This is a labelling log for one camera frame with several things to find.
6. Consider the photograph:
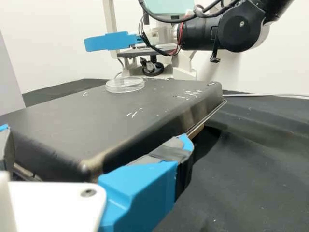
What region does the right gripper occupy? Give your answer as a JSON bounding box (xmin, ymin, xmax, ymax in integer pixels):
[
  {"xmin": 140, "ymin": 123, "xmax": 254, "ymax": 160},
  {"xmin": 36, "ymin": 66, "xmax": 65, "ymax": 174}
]
[{"xmin": 84, "ymin": 23, "xmax": 181, "ymax": 53}]

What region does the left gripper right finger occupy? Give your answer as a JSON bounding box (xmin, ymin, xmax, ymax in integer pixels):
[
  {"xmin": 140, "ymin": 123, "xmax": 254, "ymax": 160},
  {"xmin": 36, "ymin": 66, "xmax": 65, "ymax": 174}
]
[{"xmin": 97, "ymin": 134, "xmax": 195, "ymax": 232}]

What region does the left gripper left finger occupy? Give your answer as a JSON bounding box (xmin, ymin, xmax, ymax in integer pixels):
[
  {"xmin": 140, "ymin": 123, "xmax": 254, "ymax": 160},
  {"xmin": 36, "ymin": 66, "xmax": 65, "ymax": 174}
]
[{"xmin": 0, "ymin": 124, "xmax": 14, "ymax": 171}]

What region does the petri dish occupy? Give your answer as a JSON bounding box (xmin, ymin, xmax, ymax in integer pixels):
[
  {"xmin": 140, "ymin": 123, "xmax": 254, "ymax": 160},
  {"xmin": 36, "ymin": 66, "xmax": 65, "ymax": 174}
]
[{"xmin": 105, "ymin": 77, "xmax": 146, "ymax": 94}]

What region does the black tray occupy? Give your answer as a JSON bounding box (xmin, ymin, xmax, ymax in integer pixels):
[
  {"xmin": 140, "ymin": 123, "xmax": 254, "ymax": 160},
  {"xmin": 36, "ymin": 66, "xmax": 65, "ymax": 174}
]
[{"xmin": 9, "ymin": 77, "xmax": 223, "ymax": 184}]

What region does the right wrist camera phone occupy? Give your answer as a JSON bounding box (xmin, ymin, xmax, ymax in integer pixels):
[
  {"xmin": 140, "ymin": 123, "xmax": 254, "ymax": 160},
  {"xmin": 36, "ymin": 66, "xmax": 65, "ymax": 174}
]
[{"xmin": 138, "ymin": 0, "xmax": 197, "ymax": 23}]

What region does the black cable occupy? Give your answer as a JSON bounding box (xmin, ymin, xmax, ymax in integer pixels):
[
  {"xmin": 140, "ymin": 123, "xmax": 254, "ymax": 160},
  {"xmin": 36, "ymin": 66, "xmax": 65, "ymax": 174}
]
[{"xmin": 209, "ymin": 26, "xmax": 221, "ymax": 64}]

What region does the white cable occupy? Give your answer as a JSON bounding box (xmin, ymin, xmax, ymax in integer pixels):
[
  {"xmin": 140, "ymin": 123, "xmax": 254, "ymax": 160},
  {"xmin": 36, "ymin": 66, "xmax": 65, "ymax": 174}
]
[{"xmin": 225, "ymin": 92, "xmax": 309, "ymax": 99}]

